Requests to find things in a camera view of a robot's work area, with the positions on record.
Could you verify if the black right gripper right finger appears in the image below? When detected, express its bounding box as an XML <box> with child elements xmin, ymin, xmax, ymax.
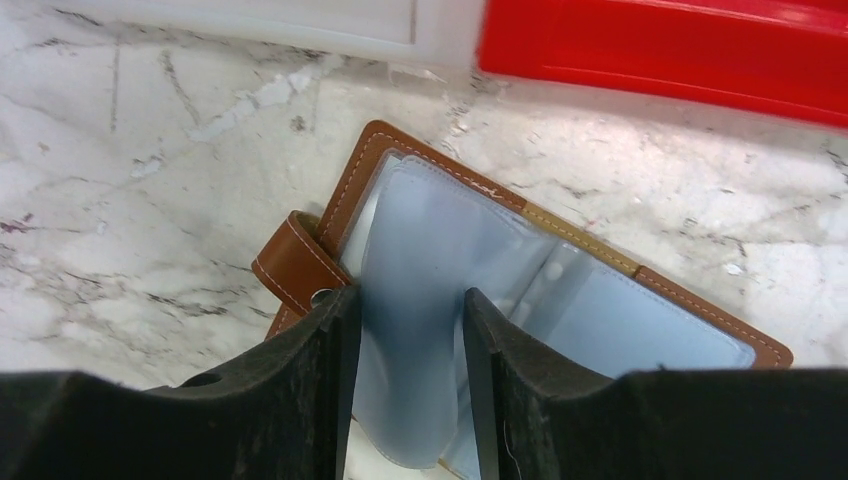
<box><xmin>463</xmin><ymin>288</ymin><xmax>847</xmax><ymax>479</ymax></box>

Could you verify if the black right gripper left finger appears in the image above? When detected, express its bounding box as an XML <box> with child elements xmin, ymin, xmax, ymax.
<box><xmin>1</xmin><ymin>287</ymin><xmax>361</xmax><ymax>479</ymax></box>

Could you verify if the brown leather card holder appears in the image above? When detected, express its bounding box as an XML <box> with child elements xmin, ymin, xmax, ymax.
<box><xmin>252</xmin><ymin>120</ymin><xmax>793</xmax><ymax>479</ymax></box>

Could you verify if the white plastic bin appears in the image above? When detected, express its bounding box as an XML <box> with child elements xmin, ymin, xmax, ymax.
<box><xmin>51</xmin><ymin>0</ymin><xmax>485</xmax><ymax>69</ymax></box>

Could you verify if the red plastic bin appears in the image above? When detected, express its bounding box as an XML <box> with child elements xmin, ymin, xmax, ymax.
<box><xmin>478</xmin><ymin>1</ymin><xmax>847</xmax><ymax>128</ymax></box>

